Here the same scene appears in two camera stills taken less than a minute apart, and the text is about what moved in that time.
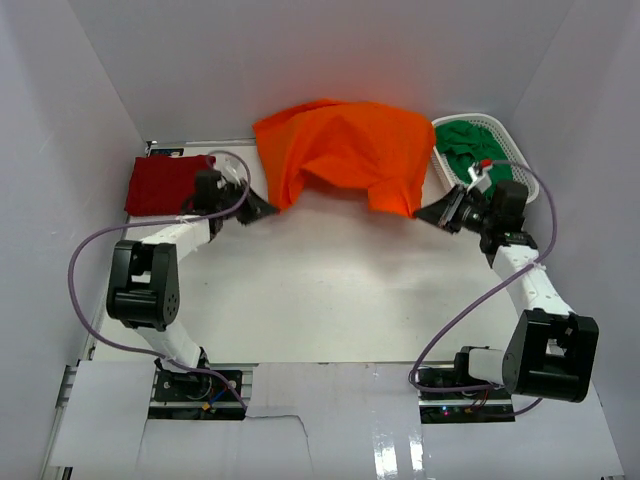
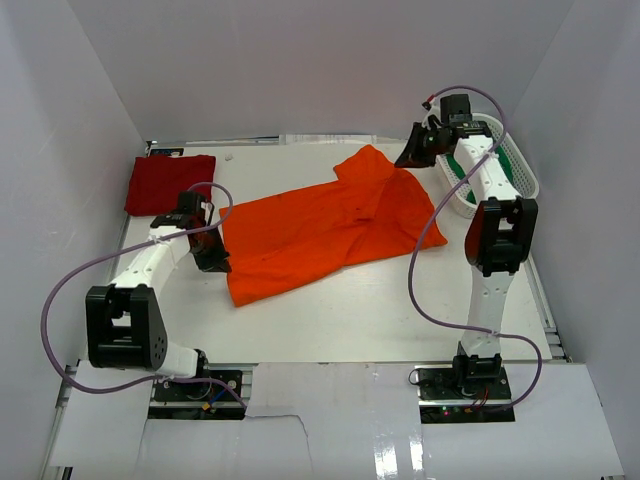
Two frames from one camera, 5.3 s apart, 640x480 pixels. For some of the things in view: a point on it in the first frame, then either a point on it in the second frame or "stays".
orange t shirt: x=368 y=147 -> x=373 y=209
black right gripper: x=433 y=213 -> x=412 y=156
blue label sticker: x=167 y=151 stays
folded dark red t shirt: x=162 y=185 stays
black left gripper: x=255 y=209 -> x=217 y=261
